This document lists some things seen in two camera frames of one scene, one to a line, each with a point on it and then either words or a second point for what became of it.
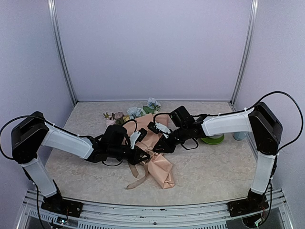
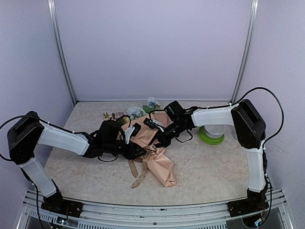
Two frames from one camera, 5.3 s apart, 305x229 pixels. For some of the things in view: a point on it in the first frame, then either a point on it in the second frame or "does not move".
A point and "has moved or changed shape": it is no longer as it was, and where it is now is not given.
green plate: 213,141 does not move
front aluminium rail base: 201,216 does not move
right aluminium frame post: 250,39 does not move
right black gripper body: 172,145 → 167,140
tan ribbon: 135,172 has moved or changed shape
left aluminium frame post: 55,28 does not move
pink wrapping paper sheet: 160,167 has moved or changed shape
